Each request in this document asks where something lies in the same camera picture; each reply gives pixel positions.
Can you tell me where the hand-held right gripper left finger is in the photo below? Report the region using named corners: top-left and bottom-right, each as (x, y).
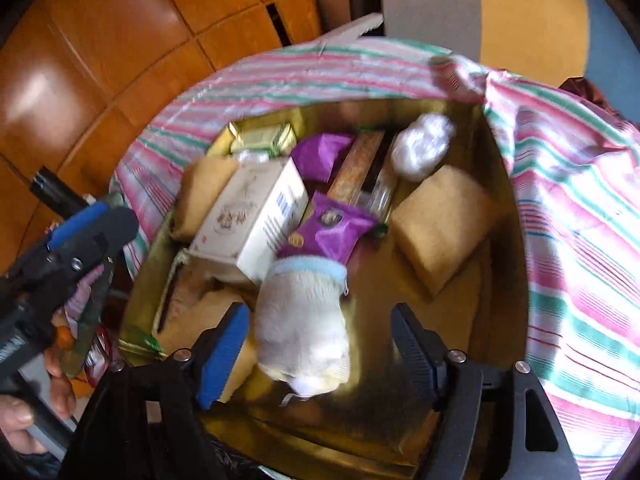
top-left (60, 302), bottom-right (251, 480)

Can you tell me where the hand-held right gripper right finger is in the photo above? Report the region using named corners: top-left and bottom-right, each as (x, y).
top-left (392, 302), bottom-right (581, 480)

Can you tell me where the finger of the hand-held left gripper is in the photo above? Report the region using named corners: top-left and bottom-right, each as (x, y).
top-left (0, 202), bottom-right (112, 281)
top-left (20, 208), bottom-right (140, 311)

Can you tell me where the gold tin box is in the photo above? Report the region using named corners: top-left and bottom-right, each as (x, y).
top-left (117, 100), bottom-right (531, 480)

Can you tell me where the large sponge cake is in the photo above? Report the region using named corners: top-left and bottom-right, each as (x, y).
top-left (389, 165), bottom-right (502, 297)

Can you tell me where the beige printed carton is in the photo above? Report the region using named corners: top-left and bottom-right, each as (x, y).
top-left (189, 156), bottom-right (311, 284)

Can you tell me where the purple snack packet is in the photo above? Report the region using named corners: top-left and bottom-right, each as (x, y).
top-left (276, 192), bottom-right (382, 267)
top-left (290, 132), bottom-right (357, 184)

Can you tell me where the long clear snack tube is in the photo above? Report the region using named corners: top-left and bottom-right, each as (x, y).
top-left (325, 130), bottom-right (387, 207)
top-left (369, 159), bottom-right (402, 213)

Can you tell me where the green gold snack packet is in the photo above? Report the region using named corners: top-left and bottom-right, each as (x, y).
top-left (229, 122), bottom-right (299, 157)

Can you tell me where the grey clear plastic bag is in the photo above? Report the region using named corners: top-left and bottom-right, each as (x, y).
top-left (390, 112), bottom-right (457, 184)

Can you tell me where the person's left hand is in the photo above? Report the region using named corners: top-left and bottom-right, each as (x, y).
top-left (0, 352), bottom-right (77, 456)

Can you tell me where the black pole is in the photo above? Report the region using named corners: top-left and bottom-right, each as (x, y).
top-left (29, 166), bottom-right (99, 219)

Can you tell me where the pink white cloth bundle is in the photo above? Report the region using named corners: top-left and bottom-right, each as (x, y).
top-left (65, 265), bottom-right (107, 322)

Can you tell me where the red snack packet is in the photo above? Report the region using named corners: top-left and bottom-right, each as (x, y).
top-left (84, 325), bottom-right (114, 387)

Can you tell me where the wooden wardrobe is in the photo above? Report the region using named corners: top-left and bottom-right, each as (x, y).
top-left (0, 0), bottom-right (321, 271)

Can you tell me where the striped tablecloth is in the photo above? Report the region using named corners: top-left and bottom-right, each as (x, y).
top-left (110, 37), bottom-right (640, 480)

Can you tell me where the dark red cloth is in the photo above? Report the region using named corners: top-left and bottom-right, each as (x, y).
top-left (560, 77), bottom-right (640, 127)

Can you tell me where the white foam board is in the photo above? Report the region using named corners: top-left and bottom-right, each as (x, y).
top-left (319, 12), bottom-right (386, 47)

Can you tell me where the grey yellow blue chair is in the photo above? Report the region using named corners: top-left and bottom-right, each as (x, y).
top-left (375, 0), bottom-right (640, 126)

